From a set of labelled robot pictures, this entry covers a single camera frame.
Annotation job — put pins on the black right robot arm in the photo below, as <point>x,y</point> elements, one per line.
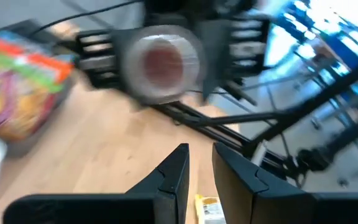
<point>322,96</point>

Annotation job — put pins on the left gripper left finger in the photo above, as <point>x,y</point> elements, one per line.
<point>172,186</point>

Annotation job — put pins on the lime chili shrimp ramen packet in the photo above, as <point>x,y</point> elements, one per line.
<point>14,102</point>

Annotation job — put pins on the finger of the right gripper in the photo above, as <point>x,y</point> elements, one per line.
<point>232,46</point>
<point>98,56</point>

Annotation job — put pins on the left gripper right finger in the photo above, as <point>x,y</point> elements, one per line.
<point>247,193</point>

